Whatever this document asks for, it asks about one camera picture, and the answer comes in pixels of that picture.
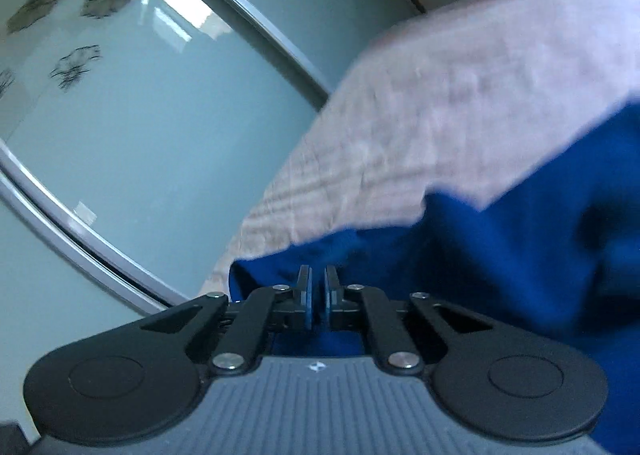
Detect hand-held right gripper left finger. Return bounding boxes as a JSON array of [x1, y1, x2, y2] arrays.
[[141, 265, 316, 375]]

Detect blue knit garment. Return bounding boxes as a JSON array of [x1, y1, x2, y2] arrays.
[[229, 102, 640, 455]]

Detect glass sliding wardrobe door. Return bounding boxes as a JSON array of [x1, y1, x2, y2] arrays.
[[0, 0, 427, 436]]

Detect pink bed sheet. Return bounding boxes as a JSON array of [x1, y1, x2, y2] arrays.
[[197, 0, 640, 297]]

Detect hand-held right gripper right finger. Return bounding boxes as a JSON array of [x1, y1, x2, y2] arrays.
[[324, 265, 495, 376]]

